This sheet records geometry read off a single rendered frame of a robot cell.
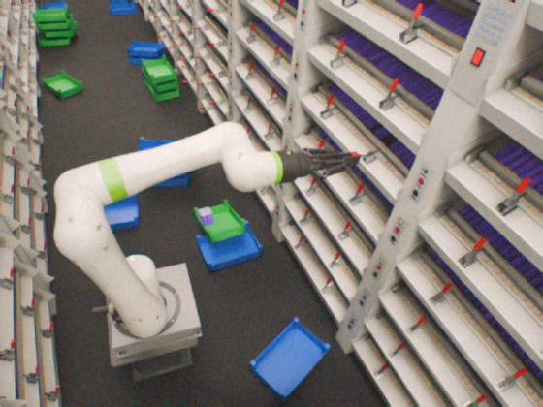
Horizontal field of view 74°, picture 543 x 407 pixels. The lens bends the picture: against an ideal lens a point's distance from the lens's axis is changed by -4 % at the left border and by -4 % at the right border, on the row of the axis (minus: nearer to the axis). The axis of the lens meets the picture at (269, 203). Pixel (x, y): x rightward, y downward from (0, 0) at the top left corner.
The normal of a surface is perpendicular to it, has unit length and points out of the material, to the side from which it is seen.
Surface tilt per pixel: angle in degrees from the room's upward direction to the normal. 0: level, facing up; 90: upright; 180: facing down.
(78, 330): 0
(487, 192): 21
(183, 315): 5
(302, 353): 0
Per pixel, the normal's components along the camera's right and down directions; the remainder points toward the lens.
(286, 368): 0.07, -0.70
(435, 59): -0.25, -0.56
